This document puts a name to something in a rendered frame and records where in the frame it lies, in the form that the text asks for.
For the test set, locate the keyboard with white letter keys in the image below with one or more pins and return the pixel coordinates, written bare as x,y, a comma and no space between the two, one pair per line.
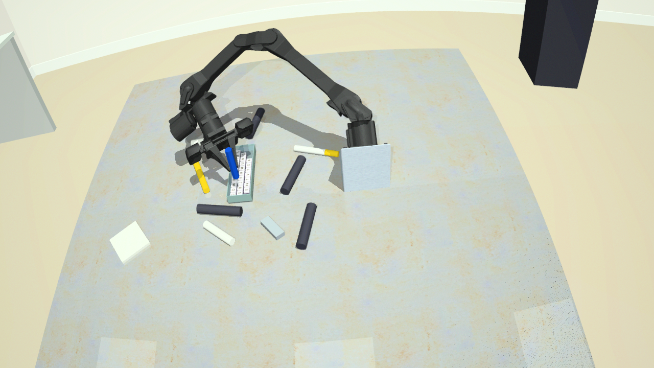
246,166

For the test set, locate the blue stylus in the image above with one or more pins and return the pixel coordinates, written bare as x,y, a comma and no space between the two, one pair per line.
232,163

